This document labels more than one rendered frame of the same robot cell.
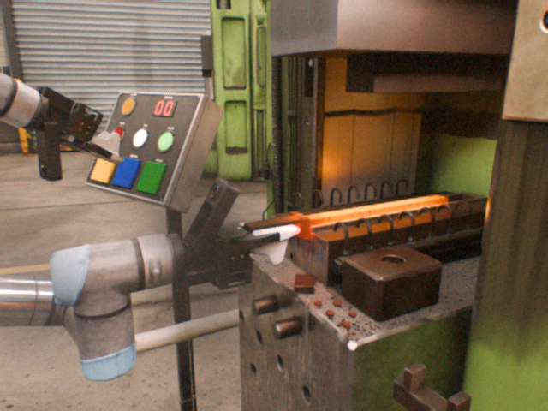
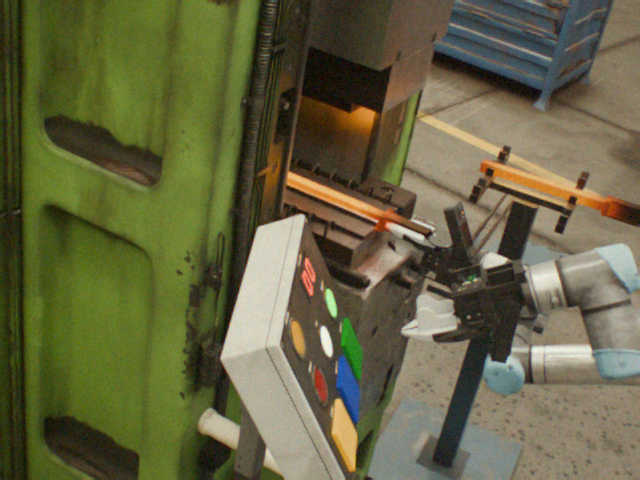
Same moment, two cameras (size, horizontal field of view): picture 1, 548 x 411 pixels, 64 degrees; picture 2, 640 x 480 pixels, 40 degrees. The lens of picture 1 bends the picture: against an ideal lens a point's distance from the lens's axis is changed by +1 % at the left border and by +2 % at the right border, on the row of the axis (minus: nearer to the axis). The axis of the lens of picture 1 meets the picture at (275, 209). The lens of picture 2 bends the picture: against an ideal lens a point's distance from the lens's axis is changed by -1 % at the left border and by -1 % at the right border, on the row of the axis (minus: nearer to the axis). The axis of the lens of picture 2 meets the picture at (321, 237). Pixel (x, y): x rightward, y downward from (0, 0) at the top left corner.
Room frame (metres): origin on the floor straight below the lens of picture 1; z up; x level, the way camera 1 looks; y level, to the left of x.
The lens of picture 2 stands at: (1.79, 1.15, 1.89)
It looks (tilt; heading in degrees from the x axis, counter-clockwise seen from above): 31 degrees down; 231
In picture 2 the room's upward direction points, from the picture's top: 11 degrees clockwise
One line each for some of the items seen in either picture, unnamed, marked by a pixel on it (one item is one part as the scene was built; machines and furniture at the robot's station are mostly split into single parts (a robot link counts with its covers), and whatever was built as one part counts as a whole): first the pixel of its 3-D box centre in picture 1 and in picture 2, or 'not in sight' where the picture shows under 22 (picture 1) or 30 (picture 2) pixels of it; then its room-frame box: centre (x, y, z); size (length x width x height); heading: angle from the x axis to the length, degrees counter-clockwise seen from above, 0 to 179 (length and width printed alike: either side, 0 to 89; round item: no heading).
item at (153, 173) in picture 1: (152, 178); (349, 349); (1.01, 0.29, 1.01); 0.07 x 0.05 x 0.07; 52
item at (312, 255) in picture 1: (388, 224); (287, 202); (0.81, -0.22, 0.96); 0.42 x 0.20 x 0.09; 117
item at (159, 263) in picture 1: (157, 261); (491, 271); (0.58, 0.17, 0.98); 0.08 x 0.05 x 0.08; 27
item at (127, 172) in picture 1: (128, 173); (345, 389); (1.07, 0.37, 1.01); 0.07 x 0.05 x 0.07; 52
